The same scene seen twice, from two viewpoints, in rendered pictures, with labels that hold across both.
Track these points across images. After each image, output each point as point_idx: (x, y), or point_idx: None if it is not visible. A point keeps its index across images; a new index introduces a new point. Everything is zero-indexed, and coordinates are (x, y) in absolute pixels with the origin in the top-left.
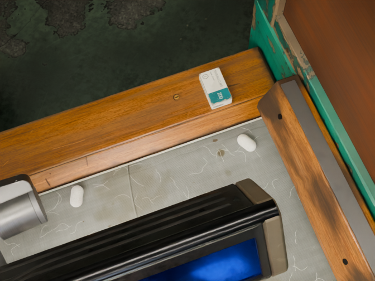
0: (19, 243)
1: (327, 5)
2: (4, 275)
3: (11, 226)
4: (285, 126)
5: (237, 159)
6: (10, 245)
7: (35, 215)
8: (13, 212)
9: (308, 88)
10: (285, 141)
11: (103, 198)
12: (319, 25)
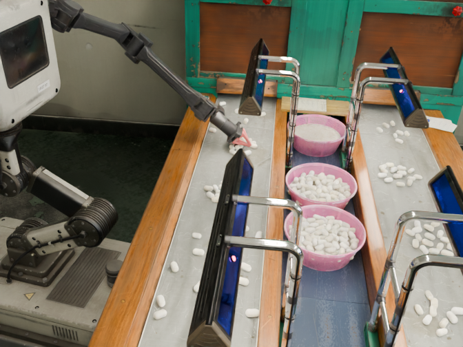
0: (218, 144)
1: (216, 49)
2: (251, 62)
3: (223, 111)
4: (229, 84)
5: (225, 107)
6: (217, 145)
7: (223, 109)
8: (220, 108)
9: (223, 76)
10: (232, 87)
11: (217, 128)
12: (216, 56)
